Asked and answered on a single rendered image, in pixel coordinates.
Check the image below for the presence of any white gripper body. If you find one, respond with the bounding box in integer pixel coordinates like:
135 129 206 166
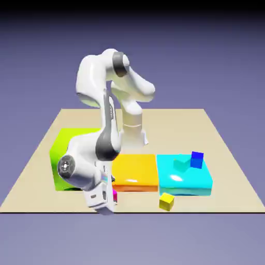
96 180 117 216

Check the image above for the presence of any small yellow cube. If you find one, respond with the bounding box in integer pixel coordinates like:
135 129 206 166
158 192 175 212

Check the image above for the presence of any small cyan cube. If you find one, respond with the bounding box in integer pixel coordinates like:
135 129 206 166
173 158 192 174

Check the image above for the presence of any small blue cube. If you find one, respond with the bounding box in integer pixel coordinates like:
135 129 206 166
189 151 204 170

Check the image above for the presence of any large orange box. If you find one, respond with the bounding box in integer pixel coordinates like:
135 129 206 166
111 153 159 193

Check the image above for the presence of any large green box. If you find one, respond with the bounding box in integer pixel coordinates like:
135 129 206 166
49 127 102 192

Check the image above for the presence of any large cyan box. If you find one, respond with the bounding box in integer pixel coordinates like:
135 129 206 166
156 153 214 197

